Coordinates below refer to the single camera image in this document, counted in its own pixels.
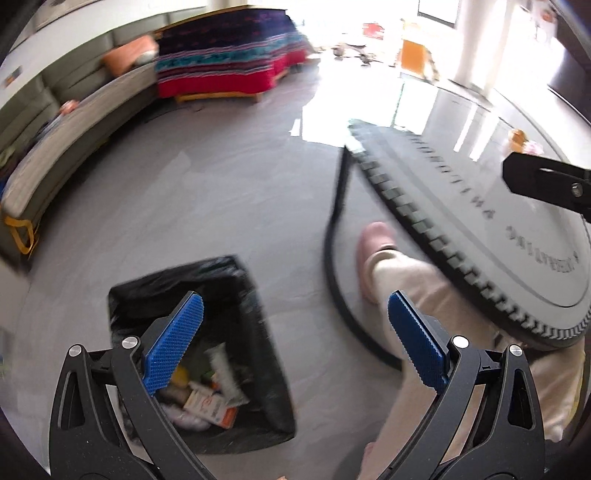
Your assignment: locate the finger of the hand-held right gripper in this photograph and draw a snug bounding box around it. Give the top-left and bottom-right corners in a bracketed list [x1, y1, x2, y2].
[502, 151, 591, 214]

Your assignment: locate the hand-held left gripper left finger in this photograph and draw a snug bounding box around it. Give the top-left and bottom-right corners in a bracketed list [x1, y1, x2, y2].
[48, 291, 218, 480]

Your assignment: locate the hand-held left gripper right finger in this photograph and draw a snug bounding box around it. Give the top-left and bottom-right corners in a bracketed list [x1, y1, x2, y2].
[387, 290, 549, 480]

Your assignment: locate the black trash bin with bag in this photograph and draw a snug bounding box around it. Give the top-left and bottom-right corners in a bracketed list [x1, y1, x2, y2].
[107, 255, 297, 455]

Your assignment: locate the small orange snack item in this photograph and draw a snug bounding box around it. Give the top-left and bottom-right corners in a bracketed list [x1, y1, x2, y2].
[507, 129, 542, 156]

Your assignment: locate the person's leg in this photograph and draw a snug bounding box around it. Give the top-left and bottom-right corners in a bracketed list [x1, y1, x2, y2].
[362, 249, 583, 480]

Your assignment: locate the round grey table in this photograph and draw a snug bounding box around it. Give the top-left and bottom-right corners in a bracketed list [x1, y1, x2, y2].
[345, 87, 591, 352]

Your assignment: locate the white tube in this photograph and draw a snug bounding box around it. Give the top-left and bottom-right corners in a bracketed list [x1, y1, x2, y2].
[204, 347, 246, 408]

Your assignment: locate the orange and white carton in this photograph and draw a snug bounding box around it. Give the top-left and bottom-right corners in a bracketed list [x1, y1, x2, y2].
[184, 387, 239, 429]

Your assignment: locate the pink slipper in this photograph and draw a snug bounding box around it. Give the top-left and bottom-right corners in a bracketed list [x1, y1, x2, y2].
[356, 222, 400, 304]

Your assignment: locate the orange box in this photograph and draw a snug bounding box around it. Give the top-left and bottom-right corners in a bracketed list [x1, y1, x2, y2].
[400, 39, 428, 75]

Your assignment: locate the bright window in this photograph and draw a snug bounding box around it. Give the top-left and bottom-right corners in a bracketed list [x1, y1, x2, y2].
[417, 0, 463, 24]

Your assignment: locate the grey-green curved sofa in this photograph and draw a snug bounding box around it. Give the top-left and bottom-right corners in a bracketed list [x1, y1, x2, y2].
[0, 14, 161, 274]

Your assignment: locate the orange pillow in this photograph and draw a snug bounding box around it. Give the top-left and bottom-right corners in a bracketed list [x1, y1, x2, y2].
[102, 36, 160, 75]

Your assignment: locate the colourful striped blanket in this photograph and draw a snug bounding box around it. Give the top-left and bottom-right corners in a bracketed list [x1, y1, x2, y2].
[154, 8, 311, 99]

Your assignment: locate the yellow strap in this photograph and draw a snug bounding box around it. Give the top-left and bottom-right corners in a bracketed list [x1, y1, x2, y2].
[4, 216, 38, 256]

